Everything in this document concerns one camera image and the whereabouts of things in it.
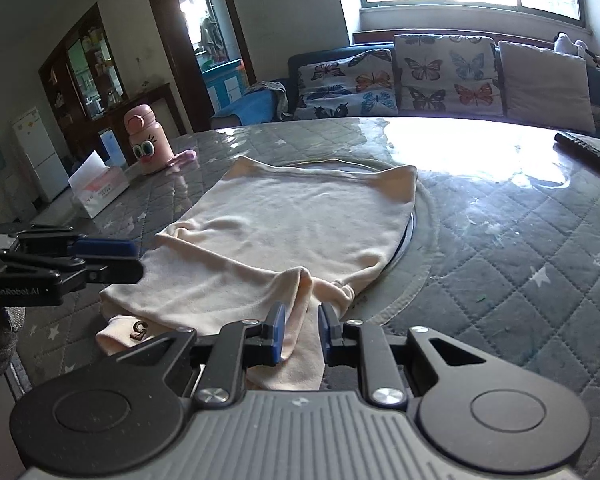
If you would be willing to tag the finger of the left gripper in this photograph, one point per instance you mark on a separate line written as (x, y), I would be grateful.
(65, 242)
(75, 272)

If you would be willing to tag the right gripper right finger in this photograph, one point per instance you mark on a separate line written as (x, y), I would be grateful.
(475, 409)

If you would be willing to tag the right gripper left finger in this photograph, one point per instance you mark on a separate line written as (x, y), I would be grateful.
(115, 415)

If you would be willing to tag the cream long-sleeve shirt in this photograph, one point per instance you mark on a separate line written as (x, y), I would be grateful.
(264, 235)

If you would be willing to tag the white tissue pack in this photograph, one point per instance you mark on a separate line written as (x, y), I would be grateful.
(95, 185)

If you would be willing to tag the white refrigerator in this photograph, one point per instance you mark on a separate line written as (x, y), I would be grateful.
(48, 172)

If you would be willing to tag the pink cartoon water bottle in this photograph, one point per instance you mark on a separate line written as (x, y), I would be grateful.
(148, 141)

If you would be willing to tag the dark wooden cabinet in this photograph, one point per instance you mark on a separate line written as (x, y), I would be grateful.
(82, 82)

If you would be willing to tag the grey quilted star tablecloth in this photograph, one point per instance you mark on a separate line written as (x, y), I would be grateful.
(505, 256)

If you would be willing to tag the round black induction cooktop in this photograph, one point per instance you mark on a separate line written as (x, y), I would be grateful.
(404, 242)

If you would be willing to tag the dark blue sofa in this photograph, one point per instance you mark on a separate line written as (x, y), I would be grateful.
(242, 113)

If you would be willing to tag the grey blanket on sofa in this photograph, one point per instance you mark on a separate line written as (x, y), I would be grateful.
(270, 99)

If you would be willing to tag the black remote control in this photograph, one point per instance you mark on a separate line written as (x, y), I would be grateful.
(579, 149)

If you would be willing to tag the plain beige cushion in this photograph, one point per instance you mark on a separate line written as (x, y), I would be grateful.
(545, 88)

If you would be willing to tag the middle butterfly cushion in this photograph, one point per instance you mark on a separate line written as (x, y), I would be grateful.
(448, 75)

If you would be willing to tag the butterfly cushion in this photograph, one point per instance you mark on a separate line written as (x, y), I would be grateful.
(448, 75)
(358, 86)

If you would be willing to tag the left butterfly cushion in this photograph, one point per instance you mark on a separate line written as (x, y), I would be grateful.
(358, 86)

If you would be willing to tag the white plush toy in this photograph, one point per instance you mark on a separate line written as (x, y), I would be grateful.
(563, 44)

